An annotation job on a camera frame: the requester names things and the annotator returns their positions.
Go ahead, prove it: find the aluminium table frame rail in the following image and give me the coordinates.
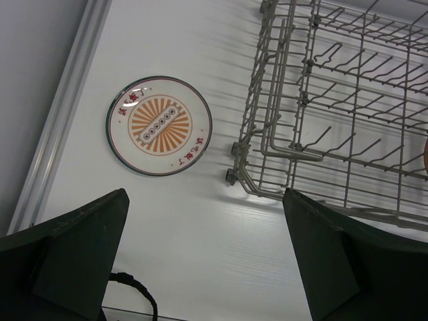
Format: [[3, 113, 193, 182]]
[[7, 1, 112, 235]]

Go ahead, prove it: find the grey wire dish rack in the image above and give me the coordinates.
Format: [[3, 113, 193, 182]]
[[225, 1, 427, 231]]

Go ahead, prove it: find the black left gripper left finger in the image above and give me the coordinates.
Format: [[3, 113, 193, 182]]
[[1, 189, 130, 320]]

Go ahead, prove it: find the black cable loop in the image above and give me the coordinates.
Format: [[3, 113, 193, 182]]
[[107, 272, 158, 321]]

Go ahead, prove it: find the white sunburst plate green rim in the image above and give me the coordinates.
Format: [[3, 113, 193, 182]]
[[105, 76, 213, 177]]

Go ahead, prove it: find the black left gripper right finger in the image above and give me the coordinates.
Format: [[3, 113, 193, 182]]
[[282, 189, 427, 320]]

